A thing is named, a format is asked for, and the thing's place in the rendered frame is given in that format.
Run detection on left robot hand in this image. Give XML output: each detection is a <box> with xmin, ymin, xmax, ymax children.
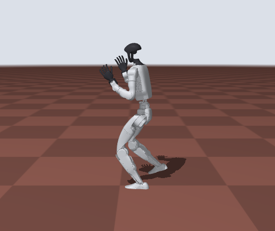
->
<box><xmin>100</xmin><ymin>64</ymin><xmax>118</xmax><ymax>84</ymax></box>

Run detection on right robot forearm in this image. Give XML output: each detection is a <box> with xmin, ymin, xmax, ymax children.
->
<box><xmin>122</xmin><ymin>72</ymin><xmax>128</xmax><ymax>83</ymax></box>

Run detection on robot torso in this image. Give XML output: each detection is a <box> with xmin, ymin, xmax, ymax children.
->
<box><xmin>130</xmin><ymin>63</ymin><xmax>152</xmax><ymax>123</ymax></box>

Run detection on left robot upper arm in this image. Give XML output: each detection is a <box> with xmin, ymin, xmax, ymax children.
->
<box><xmin>127</xmin><ymin>68</ymin><xmax>138</xmax><ymax>101</ymax></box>

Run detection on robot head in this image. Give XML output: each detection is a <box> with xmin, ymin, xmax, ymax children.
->
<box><xmin>124</xmin><ymin>43</ymin><xmax>144</xmax><ymax>65</ymax></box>

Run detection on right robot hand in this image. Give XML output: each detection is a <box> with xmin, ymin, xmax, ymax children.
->
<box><xmin>115</xmin><ymin>55</ymin><xmax>128</xmax><ymax>73</ymax></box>

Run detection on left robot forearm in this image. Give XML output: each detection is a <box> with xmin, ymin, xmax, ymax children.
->
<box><xmin>110</xmin><ymin>80</ymin><xmax>132</xmax><ymax>99</ymax></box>

